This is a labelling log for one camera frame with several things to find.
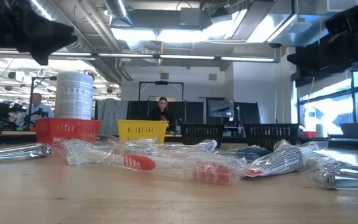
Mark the wide silver spiral duct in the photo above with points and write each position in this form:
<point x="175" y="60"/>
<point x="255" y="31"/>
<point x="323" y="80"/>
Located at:
<point x="79" y="46"/>

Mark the background wooden workbench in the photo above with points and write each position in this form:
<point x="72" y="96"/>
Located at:
<point x="11" y="132"/>

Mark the black background stand frame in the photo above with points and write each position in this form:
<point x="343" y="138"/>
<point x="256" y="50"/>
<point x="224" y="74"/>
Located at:
<point x="42" y="78"/>

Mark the grey square wall speaker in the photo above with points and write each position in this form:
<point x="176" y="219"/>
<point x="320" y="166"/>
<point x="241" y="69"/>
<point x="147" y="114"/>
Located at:
<point x="164" y="76"/>
<point x="212" y="76"/>

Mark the yellow plastic slotted basket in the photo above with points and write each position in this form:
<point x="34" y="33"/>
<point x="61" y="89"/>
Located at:
<point x="141" y="130"/>

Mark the small red box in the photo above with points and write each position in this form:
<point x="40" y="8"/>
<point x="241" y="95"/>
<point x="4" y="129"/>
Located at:
<point x="309" y="134"/>

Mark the grey hanging cloth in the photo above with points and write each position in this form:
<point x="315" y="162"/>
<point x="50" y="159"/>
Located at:
<point x="112" y="115"/>

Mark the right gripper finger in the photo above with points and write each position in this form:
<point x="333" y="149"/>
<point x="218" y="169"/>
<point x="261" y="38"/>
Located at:
<point x="328" y="49"/>
<point x="328" y="67"/>

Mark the blue white toothbrush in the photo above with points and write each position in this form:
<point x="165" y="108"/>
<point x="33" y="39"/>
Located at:
<point x="208" y="145"/>

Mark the black computer monitor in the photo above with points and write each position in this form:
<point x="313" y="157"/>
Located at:
<point x="221" y="109"/>

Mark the rectangular metal ceiling duct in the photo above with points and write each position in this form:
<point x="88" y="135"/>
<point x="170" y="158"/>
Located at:
<point x="253" y="21"/>

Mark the red white toothbrush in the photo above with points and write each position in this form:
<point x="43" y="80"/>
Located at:
<point x="140" y="162"/>

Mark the black plastic slotted basket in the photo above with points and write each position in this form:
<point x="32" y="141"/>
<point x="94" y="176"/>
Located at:
<point x="202" y="133"/>
<point x="269" y="133"/>

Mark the long LED light bar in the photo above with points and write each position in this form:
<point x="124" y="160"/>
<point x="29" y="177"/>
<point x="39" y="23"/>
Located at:
<point x="185" y="57"/>

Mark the silver nail clipper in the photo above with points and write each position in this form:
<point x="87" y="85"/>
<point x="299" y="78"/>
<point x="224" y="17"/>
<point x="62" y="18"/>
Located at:
<point x="337" y="177"/>
<point x="17" y="152"/>

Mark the white paper roll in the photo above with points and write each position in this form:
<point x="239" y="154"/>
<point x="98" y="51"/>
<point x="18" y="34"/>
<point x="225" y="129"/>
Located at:
<point x="319" y="130"/>

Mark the blue plastic comb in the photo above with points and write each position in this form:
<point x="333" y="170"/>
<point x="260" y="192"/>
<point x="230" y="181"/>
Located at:
<point x="253" y="152"/>

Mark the black gantry frame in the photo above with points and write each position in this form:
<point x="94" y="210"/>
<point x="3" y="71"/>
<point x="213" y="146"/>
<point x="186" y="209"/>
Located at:
<point x="161" y="82"/>

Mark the person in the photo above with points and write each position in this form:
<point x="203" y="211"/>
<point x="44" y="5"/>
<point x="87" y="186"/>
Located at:
<point x="37" y="109"/>
<point x="162" y="113"/>

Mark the red plastic slotted basket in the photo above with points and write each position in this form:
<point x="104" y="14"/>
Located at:
<point x="67" y="129"/>

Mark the black standing panel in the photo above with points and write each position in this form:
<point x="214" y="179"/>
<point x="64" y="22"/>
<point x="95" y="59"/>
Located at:
<point x="249" y="113"/>

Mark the white wipes canister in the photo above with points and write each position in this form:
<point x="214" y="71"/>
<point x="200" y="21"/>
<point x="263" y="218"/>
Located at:
<point x="73" y="96"/>

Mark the black partition panels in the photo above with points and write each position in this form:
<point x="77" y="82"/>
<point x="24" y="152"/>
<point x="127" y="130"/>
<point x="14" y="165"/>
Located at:
<point x="191" y="112"/>

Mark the white red-ended toothpaste tube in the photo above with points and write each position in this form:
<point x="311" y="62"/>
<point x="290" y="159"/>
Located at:
<point x="281" y="160"/>

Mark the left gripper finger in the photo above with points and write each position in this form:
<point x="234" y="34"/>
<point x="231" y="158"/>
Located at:
<point x="42" y="25"/>
<point x="42" y="46"/>

